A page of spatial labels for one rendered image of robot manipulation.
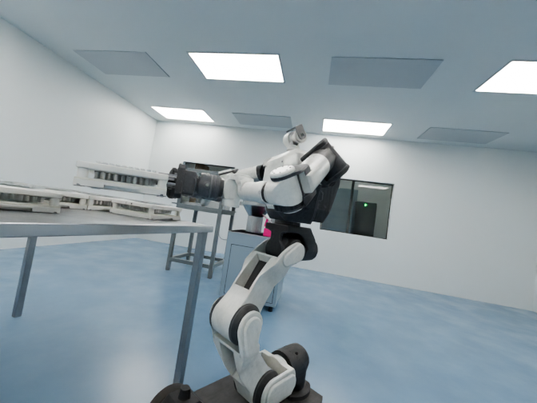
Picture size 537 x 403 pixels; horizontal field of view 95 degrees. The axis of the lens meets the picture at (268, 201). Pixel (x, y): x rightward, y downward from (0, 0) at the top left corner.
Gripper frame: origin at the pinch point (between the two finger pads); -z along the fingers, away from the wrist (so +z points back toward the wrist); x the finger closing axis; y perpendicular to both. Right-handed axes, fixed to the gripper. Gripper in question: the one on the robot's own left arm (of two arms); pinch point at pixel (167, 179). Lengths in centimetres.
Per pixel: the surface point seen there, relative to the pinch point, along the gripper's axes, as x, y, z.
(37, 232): 19.6, -17.6, -25.3
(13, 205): 15.6, 3.2, -42.5
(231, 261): 62, 173, 57
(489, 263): 37, 230, 546
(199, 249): 31, 46, 16
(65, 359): 105, 77, -46
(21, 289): 84, 128, -98
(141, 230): 19.6, 8.1, -6.8
